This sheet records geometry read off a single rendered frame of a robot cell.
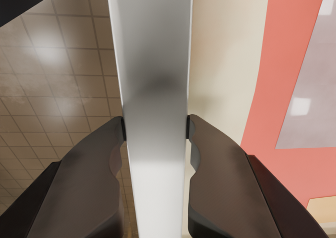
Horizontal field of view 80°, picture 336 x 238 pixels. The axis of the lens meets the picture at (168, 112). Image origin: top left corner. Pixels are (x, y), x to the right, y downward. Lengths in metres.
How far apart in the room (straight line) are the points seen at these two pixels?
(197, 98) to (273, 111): 0.06
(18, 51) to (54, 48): 0.24
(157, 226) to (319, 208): 0.19
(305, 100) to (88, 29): 1.31
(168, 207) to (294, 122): 0.12
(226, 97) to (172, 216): 0.10
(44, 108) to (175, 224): 1.76
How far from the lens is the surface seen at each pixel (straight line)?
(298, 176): 0.24
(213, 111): 0.16
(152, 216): 0.18
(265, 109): 0.18
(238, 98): 0.16
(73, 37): 1.46
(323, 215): 0.31
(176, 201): 0.17
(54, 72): 1.64
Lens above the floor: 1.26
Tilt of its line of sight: 48 degrees down
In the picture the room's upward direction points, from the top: 176 degrees clockwise
